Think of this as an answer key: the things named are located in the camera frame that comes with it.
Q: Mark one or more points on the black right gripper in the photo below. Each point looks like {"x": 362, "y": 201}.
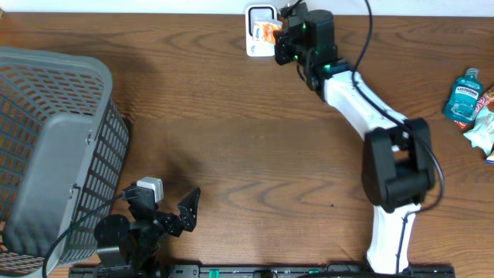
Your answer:
{"x": 281, "y": 38}

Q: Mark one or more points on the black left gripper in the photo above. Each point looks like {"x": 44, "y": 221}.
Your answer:
{"x": 187, "y": 218}

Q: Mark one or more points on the orange Kleenex tissue pack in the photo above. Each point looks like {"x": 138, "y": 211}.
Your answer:
{"x": 264, "y": 30}

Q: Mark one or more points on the blue Listerine mouthwash bottle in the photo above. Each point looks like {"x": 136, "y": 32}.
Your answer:
{"x": 464, "y": 97}

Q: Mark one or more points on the red brown chocolate bar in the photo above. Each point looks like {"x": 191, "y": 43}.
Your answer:
{"x": 485, "y": 99}

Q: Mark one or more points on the teal white pack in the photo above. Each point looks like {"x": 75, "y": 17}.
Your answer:
{"x": 481, "y": 135}

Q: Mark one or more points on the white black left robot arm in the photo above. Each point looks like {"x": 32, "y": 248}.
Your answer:
{"x": 127, "y": 248}

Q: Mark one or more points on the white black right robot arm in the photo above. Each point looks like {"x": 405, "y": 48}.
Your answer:
{"x": 398, "y": 166}

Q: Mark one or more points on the white barcode scanner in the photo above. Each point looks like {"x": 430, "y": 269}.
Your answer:
{"x": 258, "y": 48}

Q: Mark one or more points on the grey plastic basket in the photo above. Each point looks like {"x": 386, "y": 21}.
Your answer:
{"x": 63, "y": 147}

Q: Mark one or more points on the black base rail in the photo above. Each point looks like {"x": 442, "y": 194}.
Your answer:
{"x": 340, "y": 269}

